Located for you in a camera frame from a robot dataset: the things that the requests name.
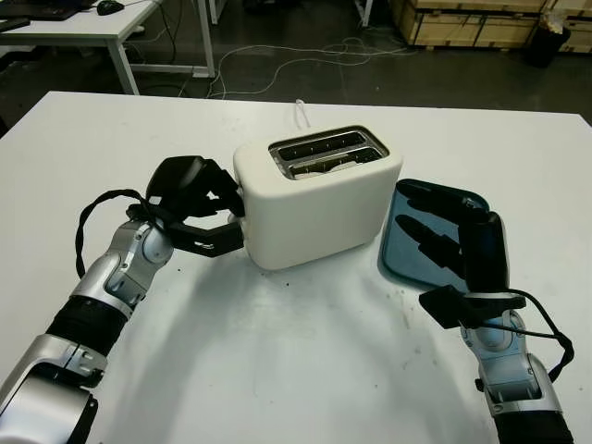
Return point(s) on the wooden crate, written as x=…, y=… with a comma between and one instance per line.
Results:
x=462, y=23

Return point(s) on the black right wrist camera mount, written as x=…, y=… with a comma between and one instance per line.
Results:
x=444, y=307

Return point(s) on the black computer mouse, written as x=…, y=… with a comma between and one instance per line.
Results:
x=110, y=6

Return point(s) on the black keyboard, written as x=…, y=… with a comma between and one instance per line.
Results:
x=55, y=11

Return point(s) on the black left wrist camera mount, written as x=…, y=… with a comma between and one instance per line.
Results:
x=208, y=240

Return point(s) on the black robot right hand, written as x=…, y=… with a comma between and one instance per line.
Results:
x=485, y=254

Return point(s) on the white two-slot toaster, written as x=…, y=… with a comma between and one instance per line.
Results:
x=314, y=217

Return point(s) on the black waste bin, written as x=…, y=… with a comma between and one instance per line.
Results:
x=546, y=44

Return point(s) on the blue plastic tray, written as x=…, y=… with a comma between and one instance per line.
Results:
x=398, y=250

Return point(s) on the white desk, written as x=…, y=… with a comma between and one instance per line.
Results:
x=69, y=28

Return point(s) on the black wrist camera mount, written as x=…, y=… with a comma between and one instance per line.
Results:
x=444, y=307
x=208, y=240

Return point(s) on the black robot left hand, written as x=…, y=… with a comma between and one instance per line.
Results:
x=185, y=185

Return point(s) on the slice of white bread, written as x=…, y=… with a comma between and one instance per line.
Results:
x=310, y=172

